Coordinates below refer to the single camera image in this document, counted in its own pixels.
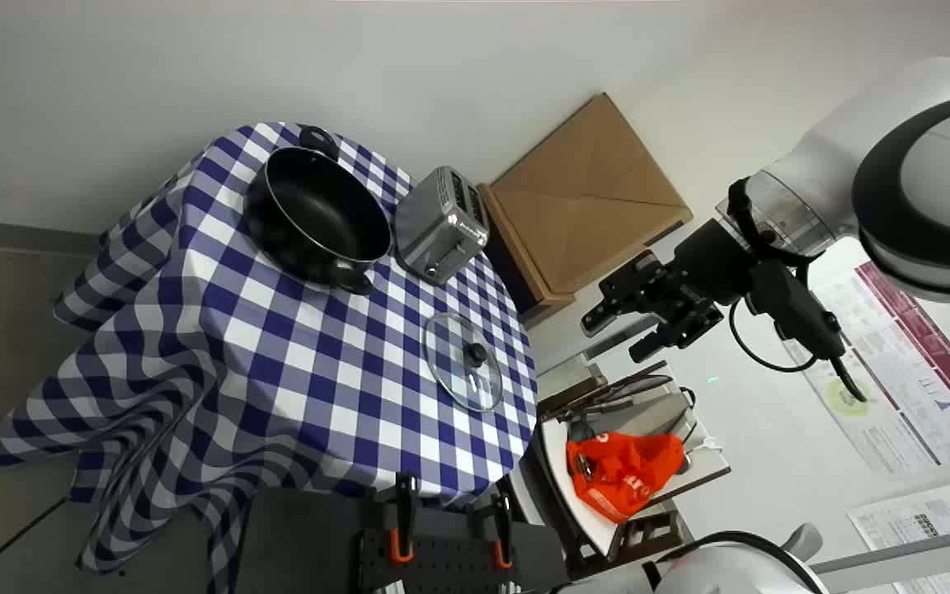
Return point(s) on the black orange clamp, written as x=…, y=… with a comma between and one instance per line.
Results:
x=400, y=533
x=502, y=533

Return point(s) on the orange plastic bag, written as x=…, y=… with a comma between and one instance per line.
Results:
x=621, y=473

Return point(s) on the red white poster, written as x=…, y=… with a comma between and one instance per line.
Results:
x=898, y=357

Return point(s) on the white paper sheet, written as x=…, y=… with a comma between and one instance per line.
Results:
x=898, y=522

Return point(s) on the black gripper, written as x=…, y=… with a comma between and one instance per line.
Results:
x=706, y=269

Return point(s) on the black orange clamp left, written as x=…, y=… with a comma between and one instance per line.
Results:
x=400, y=533

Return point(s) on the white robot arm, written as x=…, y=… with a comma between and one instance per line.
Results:
x=875, y=168

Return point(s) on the black orange clamp right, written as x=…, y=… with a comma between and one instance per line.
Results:
x=502, y=533

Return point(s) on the brown cardboard box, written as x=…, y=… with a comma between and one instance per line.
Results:
x=576, y=205

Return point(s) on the white tray with utensils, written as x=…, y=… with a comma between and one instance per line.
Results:
x=582, y=401

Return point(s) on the blue white checkered tablecloth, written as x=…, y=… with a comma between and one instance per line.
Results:
x=208, y=372

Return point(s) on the glass lid with black knob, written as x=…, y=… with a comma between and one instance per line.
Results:
x=464, y=361

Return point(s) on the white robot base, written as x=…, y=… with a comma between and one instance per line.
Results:
x=724, y=561

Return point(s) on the silver metal toaster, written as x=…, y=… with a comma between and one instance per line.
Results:
x=438, y=226

